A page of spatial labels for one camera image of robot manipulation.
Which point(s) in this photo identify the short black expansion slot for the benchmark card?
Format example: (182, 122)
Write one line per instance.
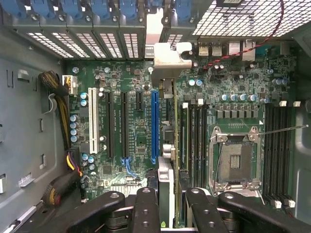
(139, 100)

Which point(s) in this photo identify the green RAM stick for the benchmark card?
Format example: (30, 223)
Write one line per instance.
(184, 136)

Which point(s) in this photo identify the CPU socket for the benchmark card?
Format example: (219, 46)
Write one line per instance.
(235, 160)

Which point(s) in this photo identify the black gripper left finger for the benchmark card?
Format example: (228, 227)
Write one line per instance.
(144, 213)

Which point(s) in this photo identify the small silver chipset heatsink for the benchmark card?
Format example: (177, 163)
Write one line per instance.
(126, 189)

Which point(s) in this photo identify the green motherboard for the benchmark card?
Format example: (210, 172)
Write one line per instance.
(142, 136)

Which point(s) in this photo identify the long blue expansion slot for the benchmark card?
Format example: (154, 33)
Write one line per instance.
(155, 126)

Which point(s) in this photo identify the open black PC case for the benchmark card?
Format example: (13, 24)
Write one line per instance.
(302, 155)

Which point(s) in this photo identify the white expansion slot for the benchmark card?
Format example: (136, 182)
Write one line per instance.
(93, 121)

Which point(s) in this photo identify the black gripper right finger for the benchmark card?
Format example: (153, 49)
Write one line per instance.
(204, 218)

